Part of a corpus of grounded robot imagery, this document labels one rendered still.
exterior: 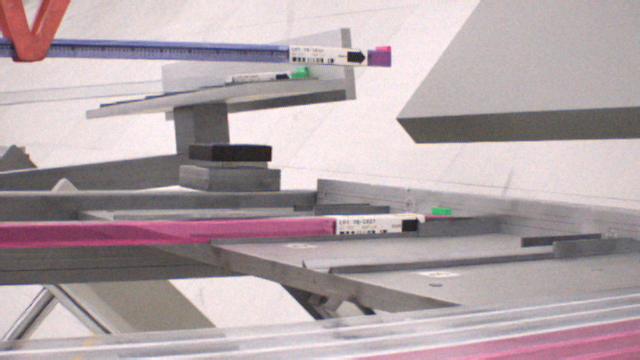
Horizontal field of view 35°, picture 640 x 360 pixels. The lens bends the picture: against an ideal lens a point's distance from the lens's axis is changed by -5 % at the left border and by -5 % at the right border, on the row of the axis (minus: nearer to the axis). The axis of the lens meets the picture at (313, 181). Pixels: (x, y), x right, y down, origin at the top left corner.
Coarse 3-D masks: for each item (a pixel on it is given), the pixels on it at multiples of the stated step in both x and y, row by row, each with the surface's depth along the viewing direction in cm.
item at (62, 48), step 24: (0, 48) 58; (72, 48) 61; (96, 48) 62; (120, 48) 62; (144, 48) 63; (168, 48) 64; (192, 48) 65; (216, 48) 66; (240, 48) 67; (264, 48) 67; (288, 48) 68
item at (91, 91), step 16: (144, 80) 89; (160, 80) 89; (176, 80) 90; (192, 80) 91; (208, 80) 92; (224, 80) 93; (0, 96) 81; (16, 96) 82; (32, 96) 83; (48, 96) 83; (64, 96) 84; (80, 96) 85; (96, 96) 86; (112, 96) 87
